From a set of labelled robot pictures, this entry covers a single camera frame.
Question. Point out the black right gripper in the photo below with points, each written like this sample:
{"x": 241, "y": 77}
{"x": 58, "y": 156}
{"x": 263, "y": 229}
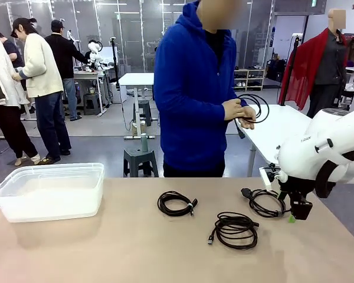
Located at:
{"x": 298, "y": 193}

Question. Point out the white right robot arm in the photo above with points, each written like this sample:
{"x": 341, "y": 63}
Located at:
{"x": 306, "y": 153}

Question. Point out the blue-sleeved right forearm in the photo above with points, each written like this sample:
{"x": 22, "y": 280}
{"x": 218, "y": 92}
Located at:
{"x": 194, "y": 115}

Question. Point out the person's left hand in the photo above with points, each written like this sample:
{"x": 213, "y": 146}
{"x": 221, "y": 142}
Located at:
{"x": 250, "y": 121}

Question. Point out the person's right hand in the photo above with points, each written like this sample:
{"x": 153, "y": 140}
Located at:
{"x": 232, "y": 110}

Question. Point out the mannequin with red cloth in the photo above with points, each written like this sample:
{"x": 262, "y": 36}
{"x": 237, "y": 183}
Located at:
{"x": 301, "y": 73}

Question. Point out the wooden shoe shelf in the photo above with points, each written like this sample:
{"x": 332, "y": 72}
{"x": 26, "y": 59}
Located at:
{"x": 249, "y": 79}

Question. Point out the black bags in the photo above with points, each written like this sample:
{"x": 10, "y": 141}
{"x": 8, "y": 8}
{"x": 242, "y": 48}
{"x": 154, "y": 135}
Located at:
{"x": 275, "y": 70}

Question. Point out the mannequin in grey shirt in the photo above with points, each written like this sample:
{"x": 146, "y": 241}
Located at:
{"x": 330, "y": 65}

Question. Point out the person in blue hoodie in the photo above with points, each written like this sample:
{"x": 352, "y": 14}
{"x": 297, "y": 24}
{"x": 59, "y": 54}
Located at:
{"x": 188, "y": 88}

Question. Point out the green bottle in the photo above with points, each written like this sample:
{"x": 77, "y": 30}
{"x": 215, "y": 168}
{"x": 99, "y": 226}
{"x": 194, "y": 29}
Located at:
{"x": 144, "y": 143}

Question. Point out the grey-green plastic stool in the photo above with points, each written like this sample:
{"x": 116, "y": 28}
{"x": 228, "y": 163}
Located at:
{"x": 135, "y": 154}

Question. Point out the black tripod with white head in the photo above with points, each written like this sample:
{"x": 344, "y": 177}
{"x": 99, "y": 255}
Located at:
{"x": 296, "y": 39}

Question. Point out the small cardboard box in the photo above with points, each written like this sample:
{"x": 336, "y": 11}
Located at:
{"x": 135, "y": 129}

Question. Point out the dark plastic stool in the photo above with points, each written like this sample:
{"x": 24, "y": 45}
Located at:
{"x": 145, "y": 109}

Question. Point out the white standing desk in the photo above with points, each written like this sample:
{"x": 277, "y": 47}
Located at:
{"x": 135, "y": 79}

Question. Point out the grey plastic stool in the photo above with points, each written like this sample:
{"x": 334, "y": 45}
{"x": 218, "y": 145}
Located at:
{"x": 91, "y": 103}

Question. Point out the grey workbench desk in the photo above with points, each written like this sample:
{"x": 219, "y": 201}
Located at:
{"x": 85, "y": 75}

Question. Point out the clear plastic storage bin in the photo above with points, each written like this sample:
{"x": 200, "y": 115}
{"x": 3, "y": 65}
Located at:
{"x": 47, "y": 206}

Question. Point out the small white background robot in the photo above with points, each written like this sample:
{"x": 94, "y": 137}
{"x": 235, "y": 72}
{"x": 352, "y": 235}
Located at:
{"x": 95, "y": 51}

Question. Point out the man in black sweater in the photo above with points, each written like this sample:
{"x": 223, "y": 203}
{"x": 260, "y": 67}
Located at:
{"x": 62, "y": 56}

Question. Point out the person in white jacket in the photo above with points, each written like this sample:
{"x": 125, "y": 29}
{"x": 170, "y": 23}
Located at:
{"x": 0, "y": 76}

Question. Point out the person in dark shirt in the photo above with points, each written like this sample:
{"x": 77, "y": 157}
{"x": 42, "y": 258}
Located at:
{"x": 11, "y": 50}

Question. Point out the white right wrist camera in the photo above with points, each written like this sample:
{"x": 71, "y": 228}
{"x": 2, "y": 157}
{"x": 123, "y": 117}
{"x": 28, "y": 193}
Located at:
{"x": 265, "y": 177}

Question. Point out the black camera tripod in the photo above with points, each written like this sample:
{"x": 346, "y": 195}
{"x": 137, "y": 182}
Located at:
{"x": 115, "y": 59}

